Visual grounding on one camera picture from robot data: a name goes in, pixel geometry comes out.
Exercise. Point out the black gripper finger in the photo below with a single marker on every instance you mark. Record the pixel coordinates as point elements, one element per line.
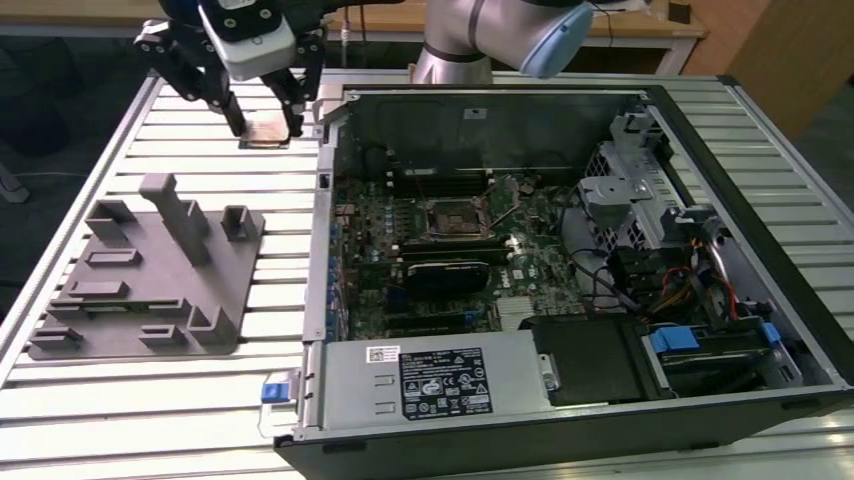
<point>188,70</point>
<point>310,50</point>

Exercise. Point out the silver topped CPU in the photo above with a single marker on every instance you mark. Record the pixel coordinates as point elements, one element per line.
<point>268,127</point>

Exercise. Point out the CPU socket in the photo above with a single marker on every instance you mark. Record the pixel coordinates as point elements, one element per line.
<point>457,217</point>

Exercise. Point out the wooden desk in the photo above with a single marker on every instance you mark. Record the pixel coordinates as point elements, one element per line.
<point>68,12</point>

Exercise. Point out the white label sticker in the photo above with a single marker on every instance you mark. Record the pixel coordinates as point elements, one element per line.
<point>477,114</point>

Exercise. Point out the black RAM slot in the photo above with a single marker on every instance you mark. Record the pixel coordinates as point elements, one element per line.
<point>441,186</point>
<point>455,243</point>
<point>455,248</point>
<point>441,180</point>
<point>455,253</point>
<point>441,174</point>
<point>455,258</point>

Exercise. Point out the grey stand foot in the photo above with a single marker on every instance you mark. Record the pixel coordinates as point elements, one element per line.
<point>13,190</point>

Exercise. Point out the round coin battery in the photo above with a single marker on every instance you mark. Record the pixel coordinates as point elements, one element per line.
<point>528,189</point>

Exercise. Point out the grey plastic parts rack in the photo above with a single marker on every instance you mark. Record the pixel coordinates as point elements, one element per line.
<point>168,300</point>

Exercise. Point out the green RAM stick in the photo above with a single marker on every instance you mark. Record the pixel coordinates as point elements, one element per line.
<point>114,307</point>

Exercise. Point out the green motherboard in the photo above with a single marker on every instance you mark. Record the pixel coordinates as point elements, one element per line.
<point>535,235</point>

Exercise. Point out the black graphics card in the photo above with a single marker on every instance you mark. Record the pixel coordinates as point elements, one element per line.
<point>448,282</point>

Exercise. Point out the blue expansion slot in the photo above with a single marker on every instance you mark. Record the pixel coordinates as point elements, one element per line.
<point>400,296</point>

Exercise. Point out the grey metal drive cage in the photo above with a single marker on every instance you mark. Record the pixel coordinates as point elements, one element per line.
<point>624,165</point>

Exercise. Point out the small black box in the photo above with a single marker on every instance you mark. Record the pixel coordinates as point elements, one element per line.
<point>681,12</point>

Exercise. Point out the black expansion slot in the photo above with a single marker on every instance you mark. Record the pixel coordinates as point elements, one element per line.
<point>428,322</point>

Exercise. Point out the small blue board connector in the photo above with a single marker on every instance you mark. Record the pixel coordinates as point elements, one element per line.
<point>475,316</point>

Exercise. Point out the silver chipset heatsink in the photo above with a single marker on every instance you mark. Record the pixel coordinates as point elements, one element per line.
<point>516,314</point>

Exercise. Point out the silver power supply black label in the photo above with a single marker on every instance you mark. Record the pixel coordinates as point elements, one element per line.
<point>361,370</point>

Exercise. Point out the blue case latch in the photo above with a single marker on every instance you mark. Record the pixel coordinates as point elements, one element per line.
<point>277,392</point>

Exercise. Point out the wooden cabinet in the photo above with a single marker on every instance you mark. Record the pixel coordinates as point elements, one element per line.
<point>788,50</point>

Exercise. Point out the black plastic drive cover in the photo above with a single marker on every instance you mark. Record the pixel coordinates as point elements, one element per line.
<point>588,360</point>

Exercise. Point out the hard disk in blue carrier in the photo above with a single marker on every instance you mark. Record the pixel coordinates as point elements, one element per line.
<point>675,340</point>

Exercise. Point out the black open PC case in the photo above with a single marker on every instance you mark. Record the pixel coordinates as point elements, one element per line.
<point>535,450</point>

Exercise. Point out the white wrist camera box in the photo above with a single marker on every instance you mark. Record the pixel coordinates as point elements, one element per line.
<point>257,45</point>

